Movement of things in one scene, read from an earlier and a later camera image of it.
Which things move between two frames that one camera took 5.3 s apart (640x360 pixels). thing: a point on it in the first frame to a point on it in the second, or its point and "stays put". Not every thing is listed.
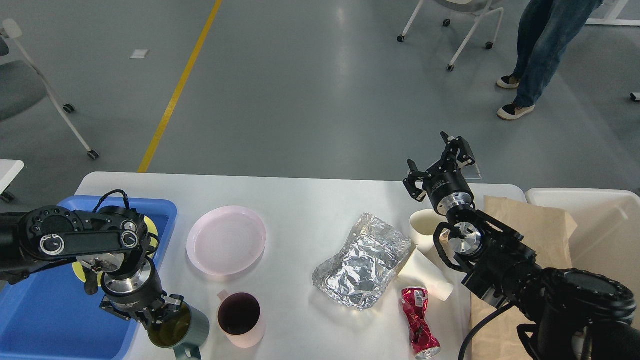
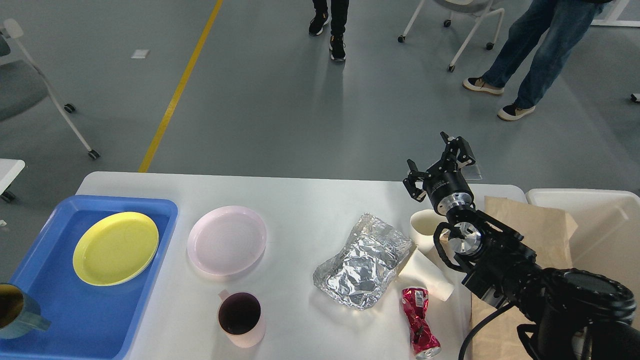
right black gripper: x=446 y=186 stays put
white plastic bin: x=606 y=240 stays put
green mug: x=182 y=330 to x=19 y=313
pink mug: x=239 y=318 stays put
